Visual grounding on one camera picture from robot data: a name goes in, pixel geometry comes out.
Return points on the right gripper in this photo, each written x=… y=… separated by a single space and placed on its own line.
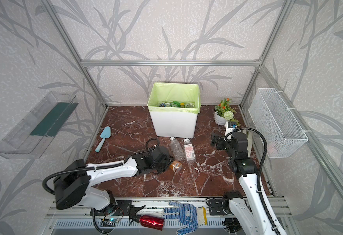
x=218 y=141

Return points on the white bin with green liner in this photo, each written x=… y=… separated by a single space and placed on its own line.
x=170 y=121

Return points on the green circuit board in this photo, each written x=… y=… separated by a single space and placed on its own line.
x=110 y=222

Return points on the potted plant white pot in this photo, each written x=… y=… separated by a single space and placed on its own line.
x=223 y=113

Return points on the yellow sponge pad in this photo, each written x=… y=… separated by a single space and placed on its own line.
x=201 y=216

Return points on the red metal flask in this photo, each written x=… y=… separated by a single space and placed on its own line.
x=147 y=221

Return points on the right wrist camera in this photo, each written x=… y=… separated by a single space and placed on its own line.
x=230 y=127

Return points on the blue dotted knit glove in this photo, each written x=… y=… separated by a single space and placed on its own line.
x=185 y=213

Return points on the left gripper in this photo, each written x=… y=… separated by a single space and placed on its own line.
x=164 y=160

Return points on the square red text label bottle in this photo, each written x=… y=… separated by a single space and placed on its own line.
x=189 y=151

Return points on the beige work glove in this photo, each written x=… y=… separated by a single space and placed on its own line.
x=250 y=142

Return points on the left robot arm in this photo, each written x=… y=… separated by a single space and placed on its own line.
x=75 y=186

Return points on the white wire mesh basket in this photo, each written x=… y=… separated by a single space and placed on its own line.
x=275 y=121

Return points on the clear acrylic wall shelf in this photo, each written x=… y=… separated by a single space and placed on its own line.
x=31 y=137

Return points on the green plastic bottle yellow cap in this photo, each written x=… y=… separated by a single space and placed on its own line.
x=176 y=104

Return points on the light blue spatula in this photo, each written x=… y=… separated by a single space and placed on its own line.
x=106 y=133

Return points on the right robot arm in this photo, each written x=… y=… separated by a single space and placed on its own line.
x=259 y=218

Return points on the brown label tea bottle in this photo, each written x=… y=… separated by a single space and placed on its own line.
x=176 y=166

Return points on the clear bottle white cap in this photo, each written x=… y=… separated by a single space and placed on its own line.
x=177 y=149

